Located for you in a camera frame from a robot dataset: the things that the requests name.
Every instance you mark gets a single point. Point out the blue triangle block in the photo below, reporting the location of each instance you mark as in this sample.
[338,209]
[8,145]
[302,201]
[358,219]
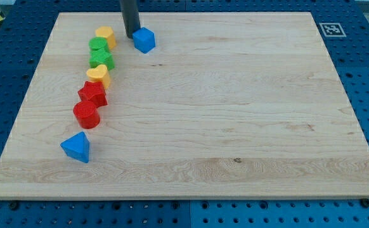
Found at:
[77,147]

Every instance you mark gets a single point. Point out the red cylinder block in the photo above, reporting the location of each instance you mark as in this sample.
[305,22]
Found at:
[86,114]

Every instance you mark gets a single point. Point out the white fiducial marker tag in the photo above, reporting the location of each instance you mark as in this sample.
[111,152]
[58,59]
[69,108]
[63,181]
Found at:
[331,29]

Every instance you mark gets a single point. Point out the green cylinder block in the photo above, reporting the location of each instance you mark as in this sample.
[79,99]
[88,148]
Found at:
[97,43]

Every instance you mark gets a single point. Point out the blue cube block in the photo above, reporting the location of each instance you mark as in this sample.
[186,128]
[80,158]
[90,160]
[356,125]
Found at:
[144,40]

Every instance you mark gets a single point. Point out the red star block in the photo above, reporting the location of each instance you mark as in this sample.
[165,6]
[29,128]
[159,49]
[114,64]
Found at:
[94,92]

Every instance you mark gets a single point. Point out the light wooden board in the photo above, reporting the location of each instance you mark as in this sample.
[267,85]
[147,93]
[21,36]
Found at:
[226,106]

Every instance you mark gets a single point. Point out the green star block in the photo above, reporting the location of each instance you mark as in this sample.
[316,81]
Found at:
[101,57]

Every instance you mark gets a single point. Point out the yellow heart block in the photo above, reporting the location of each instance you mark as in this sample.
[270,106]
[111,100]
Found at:
[99,74]

